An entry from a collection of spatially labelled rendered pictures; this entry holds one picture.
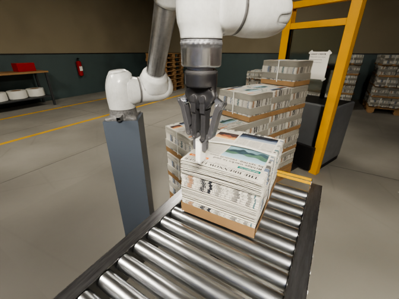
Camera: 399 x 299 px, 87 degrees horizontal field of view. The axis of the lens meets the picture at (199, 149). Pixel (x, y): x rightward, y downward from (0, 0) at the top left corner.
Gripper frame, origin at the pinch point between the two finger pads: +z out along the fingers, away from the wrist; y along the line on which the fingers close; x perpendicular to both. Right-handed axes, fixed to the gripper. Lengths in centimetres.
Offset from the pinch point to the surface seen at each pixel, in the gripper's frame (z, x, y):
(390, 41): -46, -776, -130
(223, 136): 10.0, -35.2, 9.8
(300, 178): 31, -54, -23
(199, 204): 26.8, -8.6, 5.5
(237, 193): 16.9, -9.2, -8.2
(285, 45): -29, -241, 32
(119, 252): 33.1, 17.6, 18.8
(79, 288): 33.0, 30.4, 18.6
